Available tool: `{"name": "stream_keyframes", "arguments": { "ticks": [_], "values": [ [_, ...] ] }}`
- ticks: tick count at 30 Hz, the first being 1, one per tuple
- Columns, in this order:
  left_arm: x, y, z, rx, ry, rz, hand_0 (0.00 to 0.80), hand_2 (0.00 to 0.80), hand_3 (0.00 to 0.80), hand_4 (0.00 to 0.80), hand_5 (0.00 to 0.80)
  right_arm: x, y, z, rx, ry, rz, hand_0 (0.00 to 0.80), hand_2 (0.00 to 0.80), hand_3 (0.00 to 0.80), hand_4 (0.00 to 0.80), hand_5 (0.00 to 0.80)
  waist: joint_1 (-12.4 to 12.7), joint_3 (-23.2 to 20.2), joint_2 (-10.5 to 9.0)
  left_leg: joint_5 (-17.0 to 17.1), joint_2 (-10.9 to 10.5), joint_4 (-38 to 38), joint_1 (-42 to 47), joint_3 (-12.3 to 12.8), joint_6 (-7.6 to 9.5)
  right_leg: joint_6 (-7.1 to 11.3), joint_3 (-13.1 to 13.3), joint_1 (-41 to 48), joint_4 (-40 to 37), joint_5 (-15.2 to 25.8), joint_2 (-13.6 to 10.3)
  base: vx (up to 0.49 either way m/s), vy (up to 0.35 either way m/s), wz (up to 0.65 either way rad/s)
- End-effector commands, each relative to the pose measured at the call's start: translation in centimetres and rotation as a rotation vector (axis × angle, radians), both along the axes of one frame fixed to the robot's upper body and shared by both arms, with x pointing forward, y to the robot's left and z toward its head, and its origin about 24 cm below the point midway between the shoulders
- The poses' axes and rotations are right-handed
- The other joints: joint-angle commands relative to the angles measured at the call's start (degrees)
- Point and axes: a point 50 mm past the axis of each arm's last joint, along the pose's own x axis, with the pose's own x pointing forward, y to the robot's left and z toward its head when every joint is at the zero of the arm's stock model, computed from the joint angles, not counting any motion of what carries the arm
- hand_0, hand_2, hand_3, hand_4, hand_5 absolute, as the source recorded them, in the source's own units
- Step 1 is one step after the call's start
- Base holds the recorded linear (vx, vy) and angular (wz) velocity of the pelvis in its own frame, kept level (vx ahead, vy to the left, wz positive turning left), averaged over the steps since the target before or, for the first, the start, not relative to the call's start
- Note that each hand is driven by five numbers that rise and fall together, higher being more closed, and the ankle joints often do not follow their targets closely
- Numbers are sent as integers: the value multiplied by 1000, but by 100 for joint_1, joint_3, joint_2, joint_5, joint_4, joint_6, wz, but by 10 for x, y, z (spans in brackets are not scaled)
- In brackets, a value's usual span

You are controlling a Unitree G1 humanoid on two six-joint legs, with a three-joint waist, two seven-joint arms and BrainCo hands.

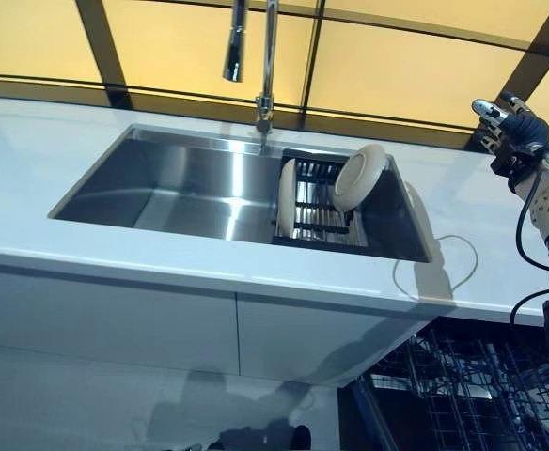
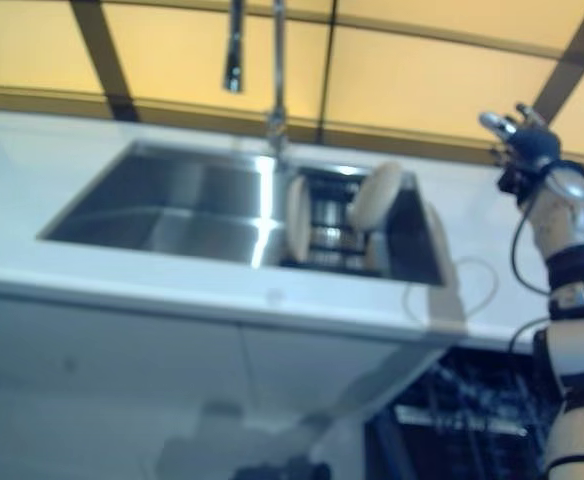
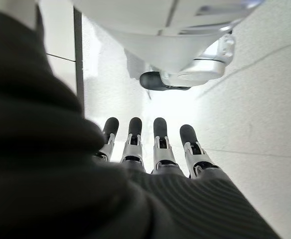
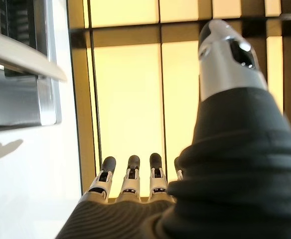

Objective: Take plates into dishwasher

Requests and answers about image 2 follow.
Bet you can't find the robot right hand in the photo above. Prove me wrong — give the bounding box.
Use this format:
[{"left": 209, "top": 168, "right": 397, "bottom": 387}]
[{"left": 479, "top": 102, "right": 563, "bottom": 174}]

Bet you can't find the cream round plate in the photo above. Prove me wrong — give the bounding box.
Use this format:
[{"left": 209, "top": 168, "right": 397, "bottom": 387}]
[
  {"left": 349, "top": 162, "right": 403, "bottom": 234},
  {"left": 285, "top": 175, "right": 314, "bottom": 264}
]

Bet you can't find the black dish drying rack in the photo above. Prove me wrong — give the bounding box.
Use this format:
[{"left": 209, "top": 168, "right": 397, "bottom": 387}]
[{"left": 281, "top": 167, "right": 388, "bottom": 274}]

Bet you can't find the chrome kitchen faucet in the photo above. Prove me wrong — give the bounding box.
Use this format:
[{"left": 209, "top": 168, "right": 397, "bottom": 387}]
[{"left": 221, "top": 0, "right": 293, "bottom": 171}]

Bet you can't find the white glossy cabinet door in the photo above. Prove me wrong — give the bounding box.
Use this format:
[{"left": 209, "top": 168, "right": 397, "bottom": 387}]
[
  {"left": 239, "top": 324, "right": 448, "bottom": 451},
  {"left": 0, "top": 289, "right": 253, "bottom": 480}
]

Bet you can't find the stainless steel sink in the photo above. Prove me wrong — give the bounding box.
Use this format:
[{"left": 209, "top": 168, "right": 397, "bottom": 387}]
[{"left": 36, "top": 139, "right": 448, "bottom": 287}]

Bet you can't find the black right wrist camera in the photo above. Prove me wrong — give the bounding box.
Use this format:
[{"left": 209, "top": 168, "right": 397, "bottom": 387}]
[{"left": 495, "top": 163, "right": 539, "bottom": 207}]

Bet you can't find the wire dishwasher basket with tines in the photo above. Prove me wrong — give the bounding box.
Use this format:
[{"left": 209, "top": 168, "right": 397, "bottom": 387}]
[{"left": 366, "top": 349, "right": 566, "bottom": 480}]

